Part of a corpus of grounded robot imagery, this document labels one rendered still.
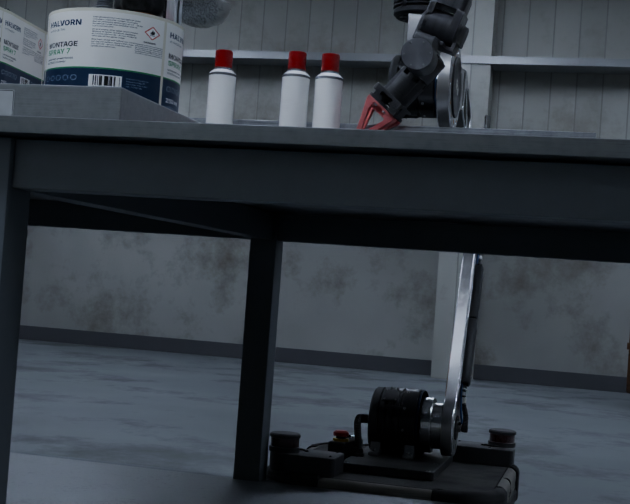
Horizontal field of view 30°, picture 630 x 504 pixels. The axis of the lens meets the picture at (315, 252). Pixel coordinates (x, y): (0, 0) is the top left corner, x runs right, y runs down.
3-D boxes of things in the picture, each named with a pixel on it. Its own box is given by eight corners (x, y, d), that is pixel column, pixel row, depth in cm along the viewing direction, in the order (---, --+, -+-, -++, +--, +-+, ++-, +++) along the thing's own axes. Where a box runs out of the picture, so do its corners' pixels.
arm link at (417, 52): (470, 29, 213) (427, 13, 215) (463, 14, 202) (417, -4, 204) (443, 90, 214) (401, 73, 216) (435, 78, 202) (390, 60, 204)
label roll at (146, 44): (159, 113, 164) (167, 10, 164) (21, 105, 166) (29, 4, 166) (189, 133, 184) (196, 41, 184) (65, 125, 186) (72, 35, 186)
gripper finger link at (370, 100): (341, 123, 213) (376, 85, 212) (348, 129, 220) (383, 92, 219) (367, 148, 212) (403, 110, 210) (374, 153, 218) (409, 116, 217)
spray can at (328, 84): (306, 162, 215) (314, 51, 215) (312, 165, 220) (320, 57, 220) (333, 163, 214) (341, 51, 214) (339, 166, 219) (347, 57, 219)
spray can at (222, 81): (198, 156, 219) (206, 47, 219) (207, 160, 224) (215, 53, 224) (225, 157, 218) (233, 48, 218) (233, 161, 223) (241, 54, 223)
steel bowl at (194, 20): (218, 19, 750) (220, -4, 750) (158, 18, 761) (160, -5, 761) (238, 33, 788) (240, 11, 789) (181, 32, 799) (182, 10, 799)
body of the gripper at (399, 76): (370, 88, 210) (398, 58, 209) (380, 98, 220) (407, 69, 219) (396, 113, 209) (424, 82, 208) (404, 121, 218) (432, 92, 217)
